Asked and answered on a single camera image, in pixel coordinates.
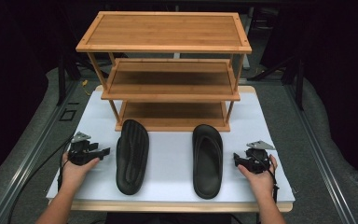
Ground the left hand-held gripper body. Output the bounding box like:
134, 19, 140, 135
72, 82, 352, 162
67, 132, 100, 166

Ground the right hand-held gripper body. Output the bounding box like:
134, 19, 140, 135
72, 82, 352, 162
244, 140, 276, 175

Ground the black metal stand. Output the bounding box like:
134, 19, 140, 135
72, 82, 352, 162
57, 55, 68, 106
294, 58, 306, 110

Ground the white table mat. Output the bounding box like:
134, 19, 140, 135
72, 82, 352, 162
46, 90, 296, 203

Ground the wooden three-tier shoe rack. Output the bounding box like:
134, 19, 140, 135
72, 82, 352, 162
76, 10, 253, 133

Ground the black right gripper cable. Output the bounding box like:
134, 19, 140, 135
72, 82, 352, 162
268, 155, 280, 203

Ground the white post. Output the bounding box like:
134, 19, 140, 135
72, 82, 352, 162
241, 7, 256, 71

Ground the person's dark clothing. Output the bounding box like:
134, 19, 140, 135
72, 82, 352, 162
104, 212, 232, 224

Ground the black slipper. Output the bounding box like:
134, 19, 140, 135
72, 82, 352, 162
191, 123, 225, 201
115, 119, 150, 197

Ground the person's left hand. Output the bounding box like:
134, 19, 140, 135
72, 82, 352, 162
61, 151, 101, 189

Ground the person's right hand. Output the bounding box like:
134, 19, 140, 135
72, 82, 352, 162
237, 154, 279, 197

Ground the metal floor rail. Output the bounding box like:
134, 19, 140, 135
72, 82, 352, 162
0, 79, 79, 224
283, 83, 358, 224

